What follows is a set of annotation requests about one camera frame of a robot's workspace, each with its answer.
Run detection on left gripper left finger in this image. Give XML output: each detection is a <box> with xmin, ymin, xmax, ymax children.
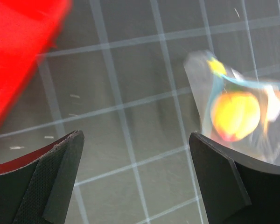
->
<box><xmin>0</xmin><ymin>131</ymin><xmax>84</xmax><ymax>224</ymax></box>

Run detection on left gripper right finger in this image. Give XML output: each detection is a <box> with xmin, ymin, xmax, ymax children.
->
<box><xmin>189</xmin><ymin>133</ymin><xmax>280</xmax><ymax>224</ymax></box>

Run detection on orange peach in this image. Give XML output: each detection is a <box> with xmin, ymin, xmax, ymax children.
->
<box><xmin>210</xmin><ymin>91</ymin><xmax>261</xmax><ymax>142</ymax></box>

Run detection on clear zip top bag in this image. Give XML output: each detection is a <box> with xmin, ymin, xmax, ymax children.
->
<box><xmin>184</xmin><ymin>51</ymin><xmax>280</xmax><ymax>166</ymax></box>

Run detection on red plastic tray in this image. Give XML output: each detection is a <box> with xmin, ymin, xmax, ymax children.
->
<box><xmin>0</xmin><ymin>0</ymin><xmax>71</xmax><ymax>124</ymax></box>

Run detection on black grid mat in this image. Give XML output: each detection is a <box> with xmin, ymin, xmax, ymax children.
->
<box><xmin>0</xmin><ymin>0</ymin><xmax>280</xmax><ymax>224</ymax></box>

